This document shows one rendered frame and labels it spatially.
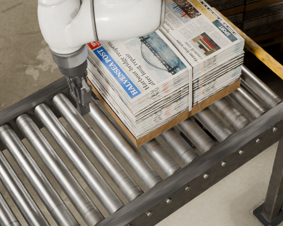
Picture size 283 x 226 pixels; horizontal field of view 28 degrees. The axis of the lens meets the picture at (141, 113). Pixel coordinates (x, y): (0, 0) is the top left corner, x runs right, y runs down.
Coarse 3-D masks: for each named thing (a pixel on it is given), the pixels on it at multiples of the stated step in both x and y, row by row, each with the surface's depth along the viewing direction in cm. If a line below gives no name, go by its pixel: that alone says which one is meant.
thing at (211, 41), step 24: (168, 0) 165; (192, 0) 164; (168, 24) 160; (192, 24) 159; (216, 24) 158; (192, 48) 153; (216, 48) 153; (240, 48) 157; (216, 72) 159; (240, 72) 168
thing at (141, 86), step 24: (96, 48) 155; (120, 48) 155; (144, 48) 155; (96, 72) 163; (120, 72) 150; (144, 72) 150; (168, 72) 149; (120, 96) 151; (144, 96) 146; (168, 96) 153; (120, 120) 165; (144, 120) 156; (168, 120) 162
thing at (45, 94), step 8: (56, 80) 180; (64, 80) 180; (48, 88) 178; (56, 88) 178; (64, 88) 178; (32, 96) 177; (40, 96) 177; (48, 96) 177; (16, 104) 176; (24, 104) 175; (32, 104) 175; (48, 104) 178; (0, 112) 174; (8, 112) 174; (16, 112) 174; (24, 112) 174; (32, 112) 176; (56, 112) 183; (0, 120) 172; (8, 120) 172; (16, 128) 176; (40, 128) 184; (24, 136) 182; (0, 144) 177
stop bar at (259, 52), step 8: (224, 16) 189; (232, 24) 187; (240, 32) 184; (248, 40) 182; (248, 48) 181; (256, 48) 180; (256, 56) 180; (264, 56) 178; (272, 64) 175; (280, 64) 175; (280, 72) 173
